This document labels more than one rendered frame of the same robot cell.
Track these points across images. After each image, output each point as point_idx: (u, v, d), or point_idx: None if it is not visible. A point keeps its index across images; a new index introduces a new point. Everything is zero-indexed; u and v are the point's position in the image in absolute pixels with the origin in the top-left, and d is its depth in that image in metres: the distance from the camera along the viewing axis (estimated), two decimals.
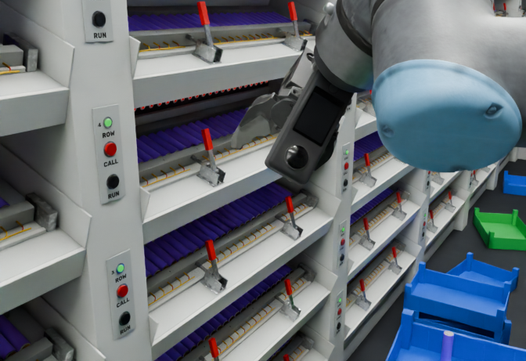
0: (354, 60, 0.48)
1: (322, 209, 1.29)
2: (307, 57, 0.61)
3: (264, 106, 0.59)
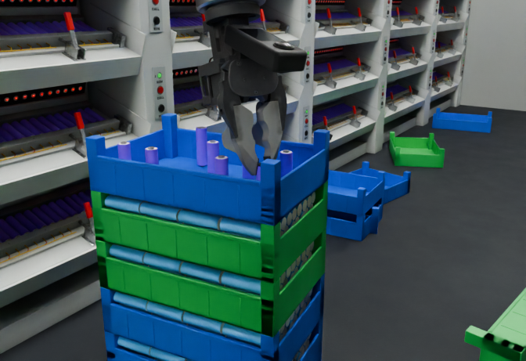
0: None
1: (130, 48, 1.19)
2: (205, 69, 0.71)
3: (226, 94, 0.65)
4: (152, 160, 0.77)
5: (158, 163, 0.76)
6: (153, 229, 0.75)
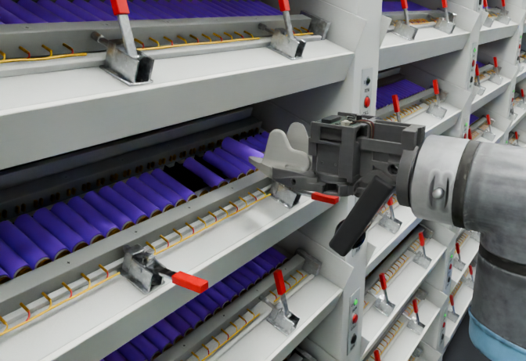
0: None
1: (436, 240, 1.54)
2: (351, 133, 0.57)
3: (311, 189, 0.60)
4: (247, 153, 0.68)
5: (253, 149, 0.69)
6: None
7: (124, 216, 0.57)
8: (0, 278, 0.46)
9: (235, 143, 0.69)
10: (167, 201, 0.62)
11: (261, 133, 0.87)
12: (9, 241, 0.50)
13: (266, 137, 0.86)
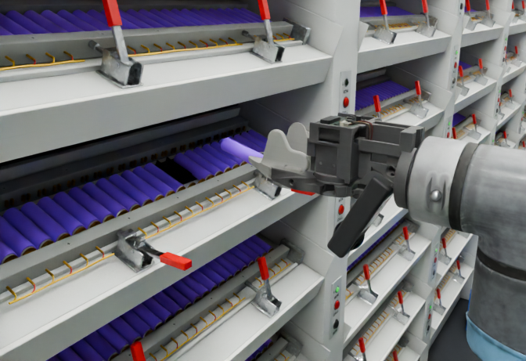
0: (443, 225, 0.56)
1: (421, 234, 1.60)
2: (350, 135, 0.57)
3: (308, 190, 0.60)
4: None
5: (207, 162, 0.79)
6: None
7: (118, 204, 0.64)
8: (9, 256, 0.52)
9: (192, 160, 0.79)
10: (157, 192, 0.68)
11: (248, 131, 0.93)
12: (16, 225, 0.56)
13: (252, 135, 0.93)
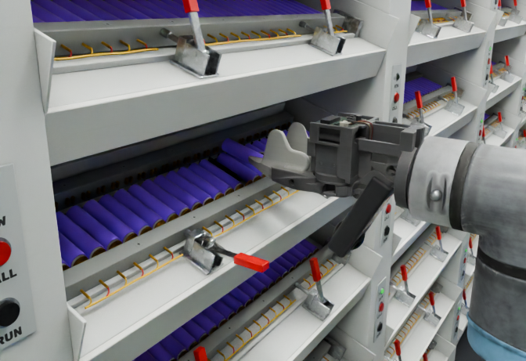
0: None
1: (451, 234, 1.57)
2: (350, 134, 0.57)
3: (309, 190, 0.60)
4: None
5: None
6: None
7: (181, 203, 0.60)
8: (79, 257, 0.49)
9: None
10: (217, 189, 0.65)
11: None
12: (81, 225, 0.53)
13: None
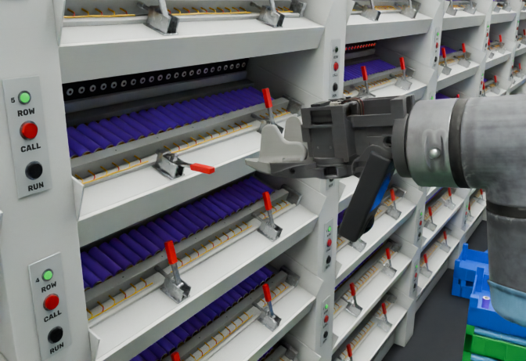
0: (449, 186, 0.55)
1: (407, 199, 1.78)
2: (341, 112, 0.57)
3: (311, 176, 0.59)
4: None
5: (215, 106, 0.97)
6: (512, 349, 1.34)
7: (148, 129, 0.82)
8: (73, 156, 0.70)
9: (203, 105, 0.98)
10: (177, 123, 0.87)
11: (248, 88, 1.12)
12: (74, 138, 0.75)
13: (251, 90, 1.11)
